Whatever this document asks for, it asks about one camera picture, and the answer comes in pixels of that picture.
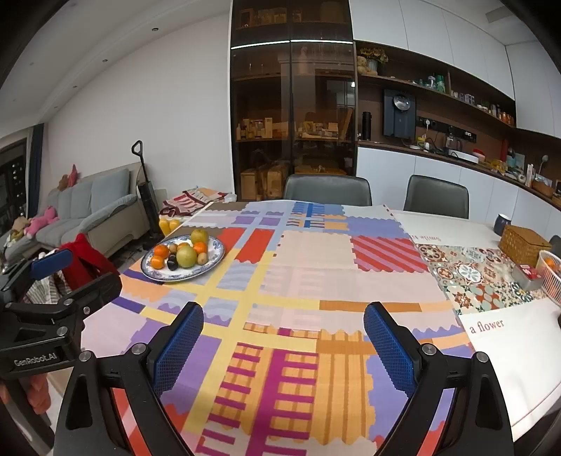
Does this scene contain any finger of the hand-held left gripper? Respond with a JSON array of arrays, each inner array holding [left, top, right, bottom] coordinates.
[[0, 272, 123, 340], [0, 249, 74, 292]]

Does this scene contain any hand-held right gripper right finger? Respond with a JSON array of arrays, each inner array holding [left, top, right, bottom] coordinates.
[[363, 302, 515, 456]]

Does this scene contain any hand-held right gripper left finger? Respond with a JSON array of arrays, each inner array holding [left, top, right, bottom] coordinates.
[[53, 302, 207, 456]]

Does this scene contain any green apple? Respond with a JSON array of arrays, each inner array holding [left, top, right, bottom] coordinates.
[[176, 244, 199, 269]]

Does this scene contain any blue and white patterned plate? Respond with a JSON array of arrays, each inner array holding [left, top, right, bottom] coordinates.
[[140, 234, 225, 282]]

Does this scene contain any red garment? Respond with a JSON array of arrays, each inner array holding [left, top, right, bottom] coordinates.
[[59, 234, 119, 286]]

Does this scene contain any pink plush toy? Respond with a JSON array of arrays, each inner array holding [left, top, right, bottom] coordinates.
[[24, 206, 60, 237]]

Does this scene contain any grey sofa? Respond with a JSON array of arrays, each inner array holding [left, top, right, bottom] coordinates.
[[4, 162, 152, 259]]

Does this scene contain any dark blue curtain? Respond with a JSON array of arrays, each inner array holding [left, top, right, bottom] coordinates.
[[30, 123, 47, 220]]

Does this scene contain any black upright vacuum cleaner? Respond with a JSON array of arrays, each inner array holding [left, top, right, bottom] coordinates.
[[131, 140, 161, 237]]

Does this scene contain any white tile-patterned tablecloth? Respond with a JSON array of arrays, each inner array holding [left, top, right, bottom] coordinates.
[[390, 210, 561, 443]]

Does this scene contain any colourful patchwork tablecloth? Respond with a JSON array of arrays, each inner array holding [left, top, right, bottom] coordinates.
[[81, 199, 478, 456]]

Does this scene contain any folded striped cloth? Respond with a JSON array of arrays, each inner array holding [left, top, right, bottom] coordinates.
[[160, 188, 233, 217]]

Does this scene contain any red and grey tin box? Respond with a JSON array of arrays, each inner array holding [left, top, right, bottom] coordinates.
[[512, 263, 546, 291]]

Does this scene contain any grey dining chair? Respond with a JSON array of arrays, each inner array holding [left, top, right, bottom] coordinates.
[[403, 174, 469, 220], [284, 174, 372, 207]]

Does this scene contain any wicker basket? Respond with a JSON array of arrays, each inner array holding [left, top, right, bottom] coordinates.
[[499, 224, 553, 268]]

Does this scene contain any dark glass display cabinet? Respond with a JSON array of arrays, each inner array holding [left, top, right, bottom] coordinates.
[[230, 0, 358, 202]]

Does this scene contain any sunflower bouquet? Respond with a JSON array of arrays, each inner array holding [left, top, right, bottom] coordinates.
[[359, 47, 388, 75]]

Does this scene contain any white wire basket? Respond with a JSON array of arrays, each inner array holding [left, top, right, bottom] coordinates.
[[537, 250, 561, 303]]

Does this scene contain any black wall water dispenser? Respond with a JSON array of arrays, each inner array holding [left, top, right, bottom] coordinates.
[[383, 89, 417, 138]]

